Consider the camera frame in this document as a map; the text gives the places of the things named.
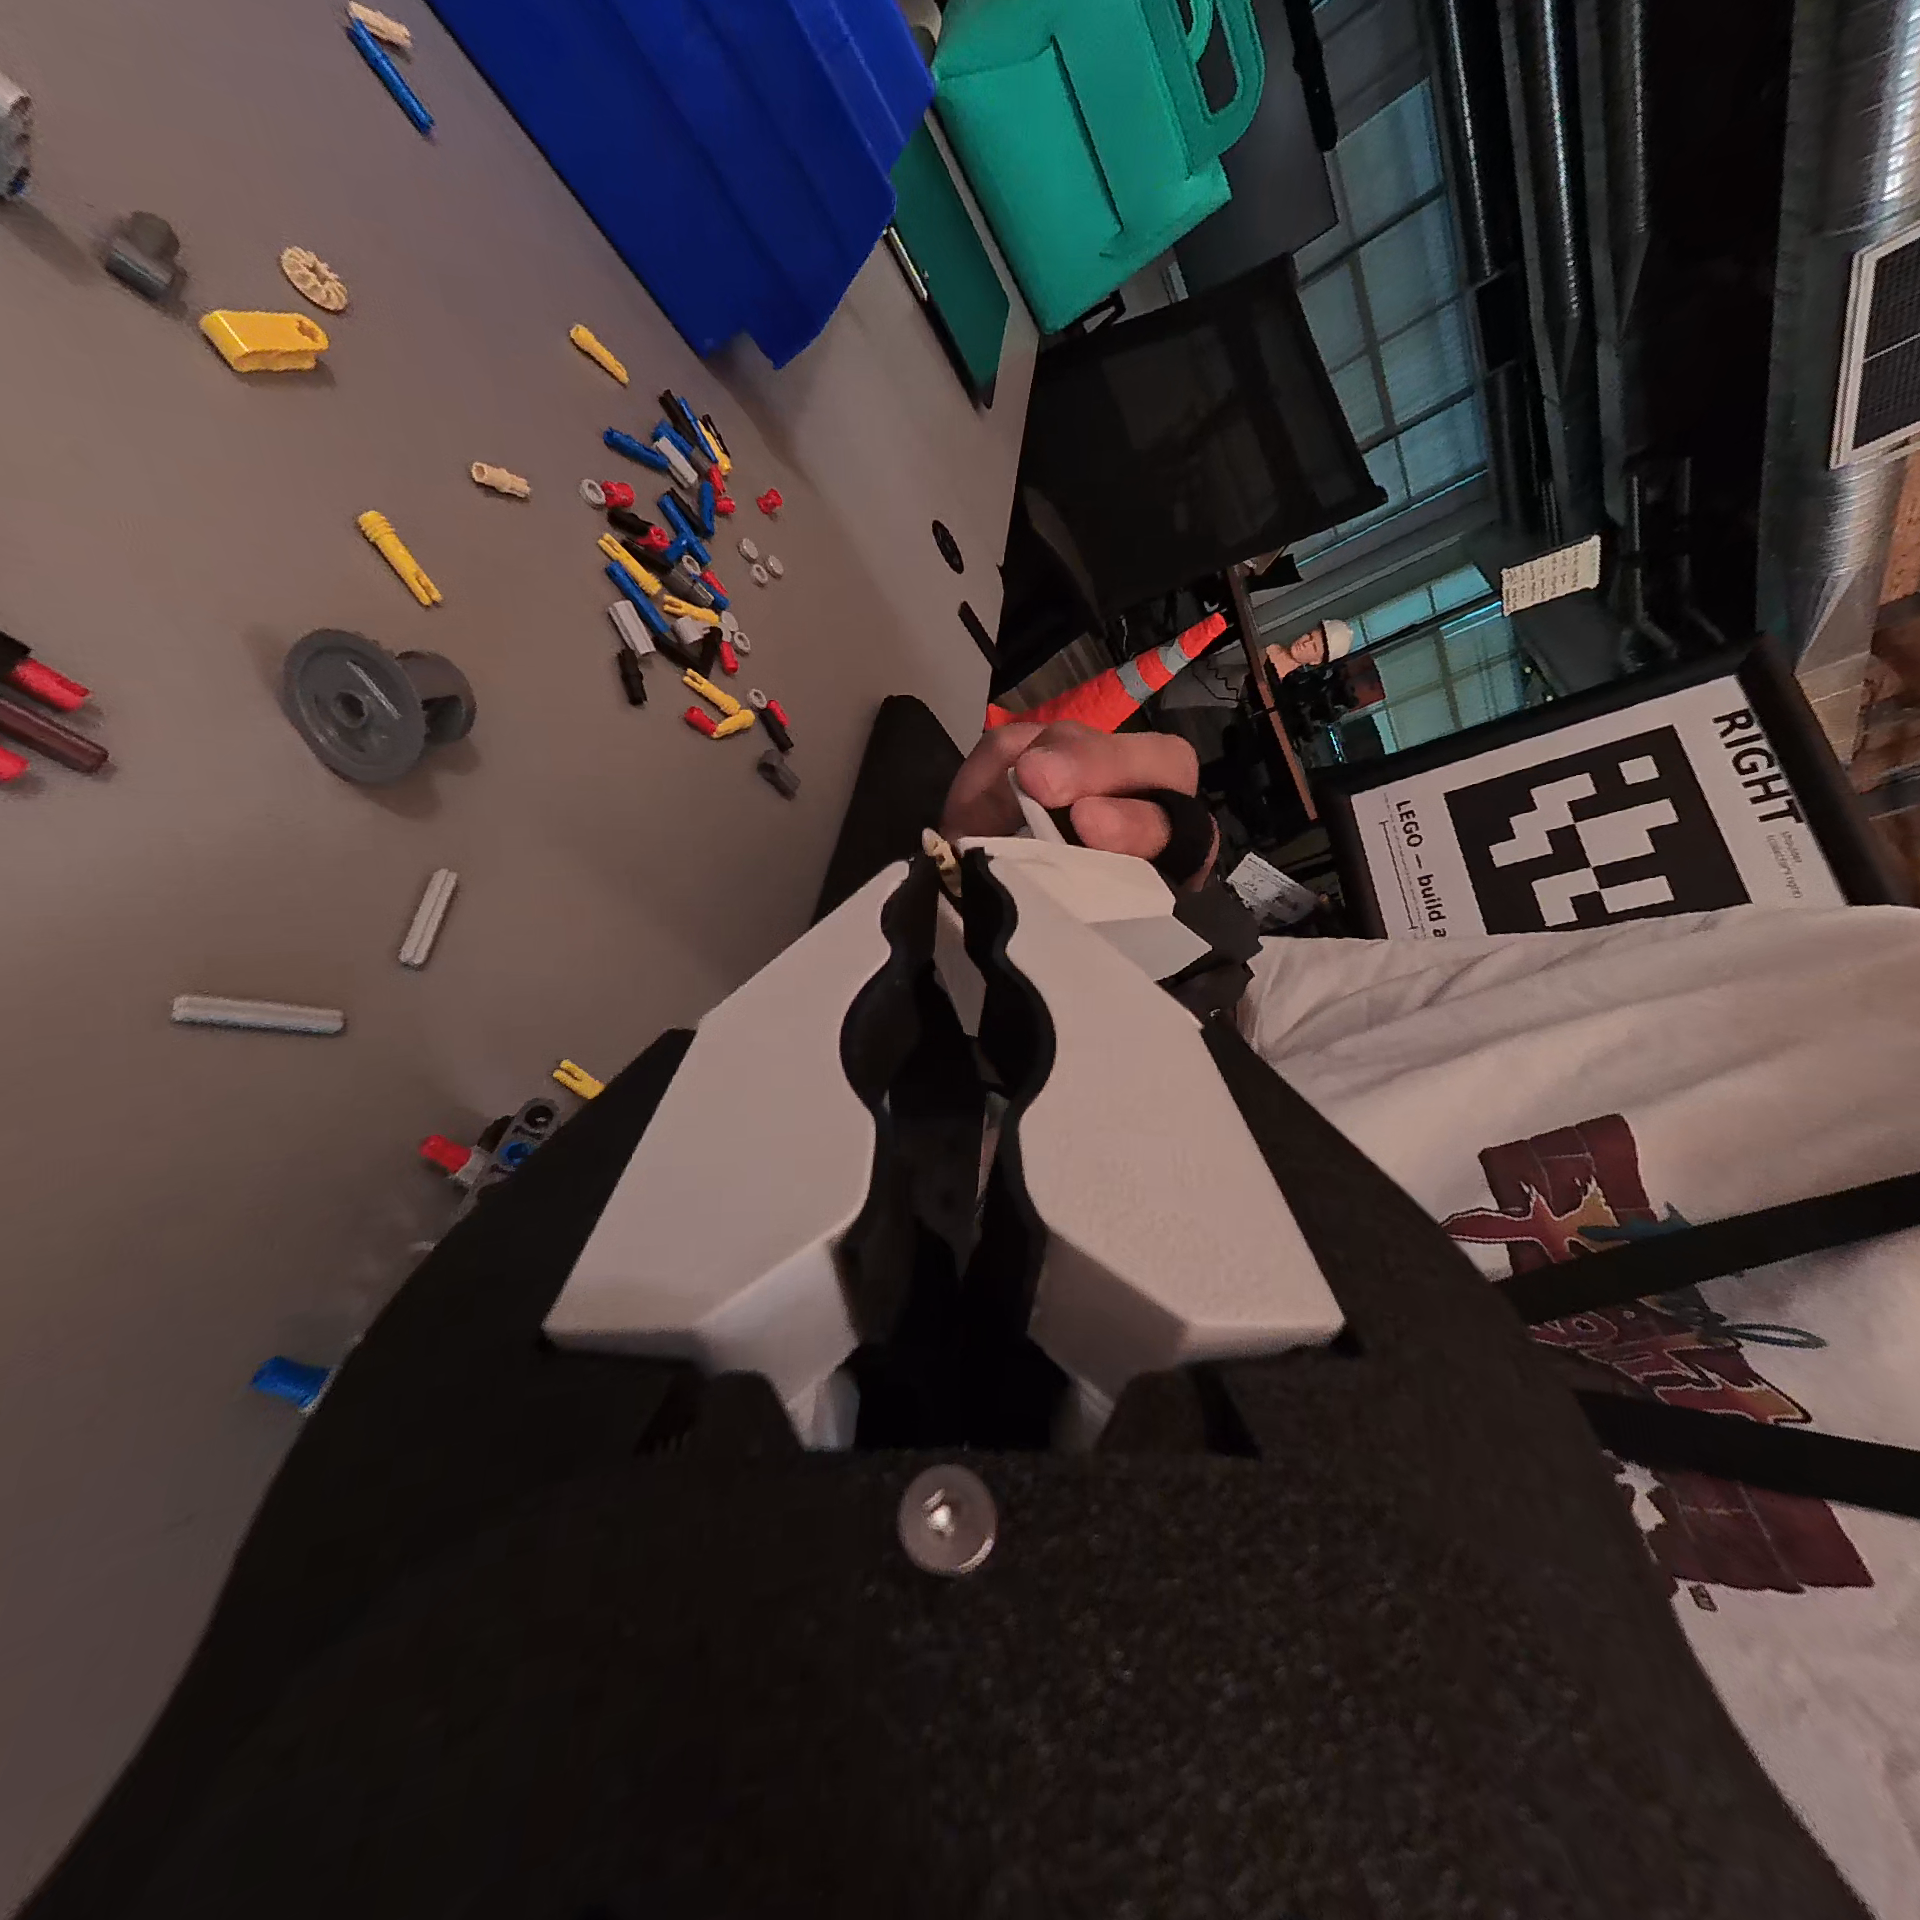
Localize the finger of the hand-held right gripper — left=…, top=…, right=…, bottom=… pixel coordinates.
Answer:
left=982, top=832, right=1213, bottom=988

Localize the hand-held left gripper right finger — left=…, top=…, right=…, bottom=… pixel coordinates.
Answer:
left=964, top=846, right=1348, bottom=1451

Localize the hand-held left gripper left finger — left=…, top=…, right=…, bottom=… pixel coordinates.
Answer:
left=542, top=858, right=939, bottom=1451

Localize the grey lego differential housing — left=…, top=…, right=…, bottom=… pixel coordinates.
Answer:
left=281, top=623, right=481, bottom=786

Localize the lego engine subassembly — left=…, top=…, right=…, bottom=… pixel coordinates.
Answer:
left=418, top=1097, right=570, bottom=1203

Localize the pile of small lego pins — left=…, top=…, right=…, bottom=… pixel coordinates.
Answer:
left=577, top=388, right=808, bottom=801

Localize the lego chassis assembly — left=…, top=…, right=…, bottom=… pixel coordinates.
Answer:
left=0, top=65, right=115, bottom=786

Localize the yellow lego connector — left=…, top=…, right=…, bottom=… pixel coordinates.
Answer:
left=197, top=307, right=331, bottom=374

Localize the person's right hand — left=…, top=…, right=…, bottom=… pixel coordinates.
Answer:
left=946, top=720, right=1211, bottom=862

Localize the orange traffic cone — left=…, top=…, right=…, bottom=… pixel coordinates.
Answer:
left=979, top=610, right=1235, bottom=742

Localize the mannequin with white helmet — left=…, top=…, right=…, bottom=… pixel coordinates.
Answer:
left=1235, top=613, right=1363, bottom=723

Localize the person's white printed shirt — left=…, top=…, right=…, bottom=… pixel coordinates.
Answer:
left=1233, top=895, right=1920, bottom=1920

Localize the framed black white marker sign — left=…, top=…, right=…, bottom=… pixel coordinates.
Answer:
left=1316, top=635, right=1911, bottom=948

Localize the black mesh office chair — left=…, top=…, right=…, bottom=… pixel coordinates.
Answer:
left=994, top=260, right=1391, bottom=663

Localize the paper note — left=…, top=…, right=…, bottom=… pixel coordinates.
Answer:
left=1500, top=536, right=1605, bottom=615

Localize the window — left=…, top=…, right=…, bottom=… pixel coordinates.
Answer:
left=1287, top=75, right=1504, bottom=504

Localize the teal felt bag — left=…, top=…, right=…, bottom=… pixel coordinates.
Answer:
left=889, top=0, right=1273, bottom=403

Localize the blue plastic bin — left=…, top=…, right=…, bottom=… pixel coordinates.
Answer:
left=423, top=0, right=941, bottom=373

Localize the white air vent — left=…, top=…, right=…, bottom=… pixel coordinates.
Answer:
left=1831, top=223, right=1920, bottom=469

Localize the black strap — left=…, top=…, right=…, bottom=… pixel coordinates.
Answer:
left=1496, top=1174, right=1920, bottom=1324
left=1572, top=1386, right=1920, bottom=1520

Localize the silver air duct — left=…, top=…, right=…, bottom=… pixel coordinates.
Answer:
left=1749, top=0, right=1920, bottom=649

